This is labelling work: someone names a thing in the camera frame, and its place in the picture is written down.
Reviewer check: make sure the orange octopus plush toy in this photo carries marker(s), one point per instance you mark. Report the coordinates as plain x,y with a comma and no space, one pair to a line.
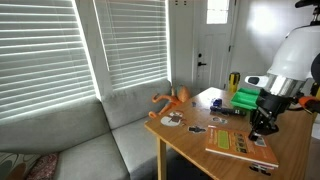
173,98

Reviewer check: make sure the black door deadbolt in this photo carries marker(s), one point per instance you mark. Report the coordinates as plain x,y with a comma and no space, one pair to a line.
200,55

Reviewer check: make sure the grey fabric sofa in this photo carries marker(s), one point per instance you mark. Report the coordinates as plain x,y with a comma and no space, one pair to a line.
73,133

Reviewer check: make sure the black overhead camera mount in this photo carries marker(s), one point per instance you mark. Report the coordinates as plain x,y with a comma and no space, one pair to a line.
308,4

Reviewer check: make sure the tiny bluish sticker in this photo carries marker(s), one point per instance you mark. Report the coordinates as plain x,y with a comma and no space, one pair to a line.
194,104

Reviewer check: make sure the orange children's paperback book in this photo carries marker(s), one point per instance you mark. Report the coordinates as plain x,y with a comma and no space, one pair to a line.
230,146

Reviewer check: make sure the small round sticker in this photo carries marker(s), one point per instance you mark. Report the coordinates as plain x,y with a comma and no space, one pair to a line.
219,120

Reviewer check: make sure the green plastic tray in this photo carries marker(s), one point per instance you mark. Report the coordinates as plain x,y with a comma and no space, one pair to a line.
245,98

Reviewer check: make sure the black figure sticker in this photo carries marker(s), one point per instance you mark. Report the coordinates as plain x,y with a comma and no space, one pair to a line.
196,129

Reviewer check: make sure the small blue object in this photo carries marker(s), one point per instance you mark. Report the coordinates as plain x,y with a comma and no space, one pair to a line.
217,102

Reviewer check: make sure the narrow white window blind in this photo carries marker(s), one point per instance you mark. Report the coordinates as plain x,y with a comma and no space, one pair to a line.
133,43

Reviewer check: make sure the red woven pillow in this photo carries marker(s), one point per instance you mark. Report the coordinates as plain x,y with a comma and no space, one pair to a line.
43,166

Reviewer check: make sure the black marker pen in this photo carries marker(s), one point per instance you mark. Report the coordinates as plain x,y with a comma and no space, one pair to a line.
228,111

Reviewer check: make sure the wide white window blind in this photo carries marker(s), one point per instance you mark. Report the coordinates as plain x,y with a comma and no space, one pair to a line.
43,56

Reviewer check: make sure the white entry door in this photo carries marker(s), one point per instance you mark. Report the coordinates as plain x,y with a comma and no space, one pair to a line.
213,50

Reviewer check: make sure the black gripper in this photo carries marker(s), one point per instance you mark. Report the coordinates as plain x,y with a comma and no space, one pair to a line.
271,106

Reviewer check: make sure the patterned beige pillow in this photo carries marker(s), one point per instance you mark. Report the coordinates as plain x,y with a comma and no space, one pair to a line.
15,166

